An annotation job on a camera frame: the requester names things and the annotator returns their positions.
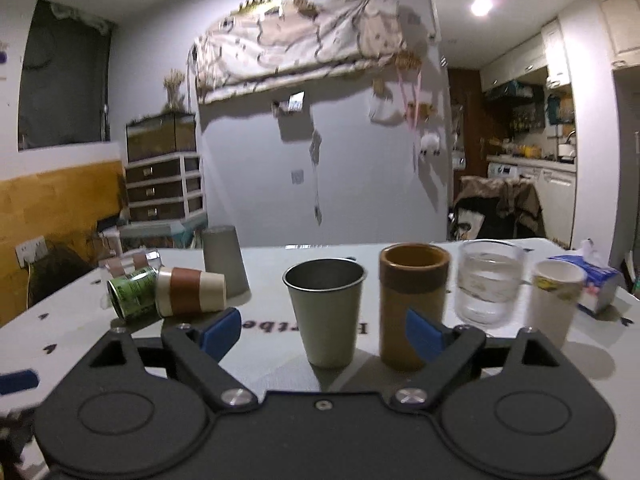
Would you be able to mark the wall power socket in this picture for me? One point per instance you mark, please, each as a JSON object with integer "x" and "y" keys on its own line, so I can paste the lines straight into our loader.
{"x": 31, "y": 251}

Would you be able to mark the grey plastic cup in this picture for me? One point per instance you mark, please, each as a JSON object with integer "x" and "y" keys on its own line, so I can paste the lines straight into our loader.
{"x": 225, "y": 260}

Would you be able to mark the blue white tissue pack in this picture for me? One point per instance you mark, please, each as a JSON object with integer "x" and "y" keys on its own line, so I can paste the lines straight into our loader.
{"x": 597, "y": 282}

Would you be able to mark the stainless steel cup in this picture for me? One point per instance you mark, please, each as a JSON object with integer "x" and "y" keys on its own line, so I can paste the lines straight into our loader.
{"x": 327, "y": 315}

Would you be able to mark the white brown drawer unit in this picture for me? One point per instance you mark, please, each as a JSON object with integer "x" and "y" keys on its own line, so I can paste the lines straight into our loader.
{"x": 162, "y": 190}

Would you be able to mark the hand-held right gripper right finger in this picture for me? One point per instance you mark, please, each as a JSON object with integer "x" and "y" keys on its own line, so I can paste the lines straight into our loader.
{"x": 423, "y": 336}

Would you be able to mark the white washing machine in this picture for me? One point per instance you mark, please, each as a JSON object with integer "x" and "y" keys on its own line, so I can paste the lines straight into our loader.
{"x": 510, "y": 172}

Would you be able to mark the pale printed wall cloth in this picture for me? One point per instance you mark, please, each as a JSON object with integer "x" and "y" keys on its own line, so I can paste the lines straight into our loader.
{"x": 290, "y": 45}

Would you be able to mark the round ceiling light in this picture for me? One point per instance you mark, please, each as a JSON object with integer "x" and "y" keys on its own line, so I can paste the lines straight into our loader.
{"x": 481, "y": 5}

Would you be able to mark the white kitchen wall cabinets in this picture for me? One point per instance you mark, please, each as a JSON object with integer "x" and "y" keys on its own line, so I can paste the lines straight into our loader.
{"x": 530, "y": 60}

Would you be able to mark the white tall cupboard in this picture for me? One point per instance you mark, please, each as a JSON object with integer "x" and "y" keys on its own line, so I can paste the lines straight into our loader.
{"x": 617, "y": 20}

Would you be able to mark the glass terrarium tank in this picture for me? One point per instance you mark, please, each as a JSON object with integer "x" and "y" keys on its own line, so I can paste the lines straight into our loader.
{"x": 160, "y": 135}

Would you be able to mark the cream cup with brown band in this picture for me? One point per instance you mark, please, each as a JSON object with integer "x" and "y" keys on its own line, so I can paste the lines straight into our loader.
{"x": 187, "y": 290}

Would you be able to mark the green tin can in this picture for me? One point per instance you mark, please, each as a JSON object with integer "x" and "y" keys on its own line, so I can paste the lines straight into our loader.
{"x": 132, "y": 295}

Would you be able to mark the clear drinking glass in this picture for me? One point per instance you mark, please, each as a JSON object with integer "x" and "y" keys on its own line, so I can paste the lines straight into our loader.
{"x": 487, "y": 290}

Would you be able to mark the white plush wall toy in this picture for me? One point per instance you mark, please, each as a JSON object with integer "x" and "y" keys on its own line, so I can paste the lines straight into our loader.
{"x": 429, "y": 144}

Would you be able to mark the white paper cup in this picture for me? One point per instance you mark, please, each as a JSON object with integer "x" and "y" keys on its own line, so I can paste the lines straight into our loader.
{"x": 552, "y": 305}

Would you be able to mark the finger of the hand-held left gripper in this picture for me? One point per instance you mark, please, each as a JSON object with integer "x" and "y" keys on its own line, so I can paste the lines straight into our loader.
{"x": 17, "y": 381}

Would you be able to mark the chair draped with brown cloth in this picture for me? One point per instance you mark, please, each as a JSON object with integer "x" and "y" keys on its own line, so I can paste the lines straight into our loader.
{"x": 500, "y": 205}

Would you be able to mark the dried plant bunch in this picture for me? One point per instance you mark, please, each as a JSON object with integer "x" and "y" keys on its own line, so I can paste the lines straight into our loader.
{"x": 174, "y": 87}

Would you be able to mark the dark window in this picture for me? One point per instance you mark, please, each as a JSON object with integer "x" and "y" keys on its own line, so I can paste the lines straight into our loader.
{"x": 62, "y": 75}

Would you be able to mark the brown cylindrical cup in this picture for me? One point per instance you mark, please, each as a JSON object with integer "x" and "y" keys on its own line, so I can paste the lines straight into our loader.
{"x": 400, "y": 285}

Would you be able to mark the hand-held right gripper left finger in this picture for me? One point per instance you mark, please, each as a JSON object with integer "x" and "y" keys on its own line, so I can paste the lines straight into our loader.
{"x": 221, "y": 334}

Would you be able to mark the small wall photo frame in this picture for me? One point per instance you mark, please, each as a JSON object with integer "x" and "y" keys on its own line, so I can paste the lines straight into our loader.
{"x": 296, "y": 101}

